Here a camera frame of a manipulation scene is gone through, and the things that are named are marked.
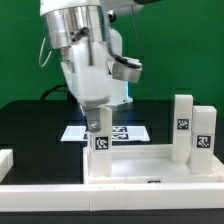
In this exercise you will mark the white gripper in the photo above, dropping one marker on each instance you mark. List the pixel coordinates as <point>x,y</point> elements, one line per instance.
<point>94,78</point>

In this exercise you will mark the white desk tabletop panel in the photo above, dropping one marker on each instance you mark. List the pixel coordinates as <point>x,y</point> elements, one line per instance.
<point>149,164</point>

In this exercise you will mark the white L-shaped obstacle fence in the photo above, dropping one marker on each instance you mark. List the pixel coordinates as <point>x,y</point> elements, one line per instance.
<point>99,197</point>

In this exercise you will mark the fiducial marker sheet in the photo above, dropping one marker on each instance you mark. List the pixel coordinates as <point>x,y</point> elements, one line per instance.
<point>119,133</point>

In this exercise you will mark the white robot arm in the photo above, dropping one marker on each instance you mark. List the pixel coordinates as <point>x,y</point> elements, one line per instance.
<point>67,22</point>

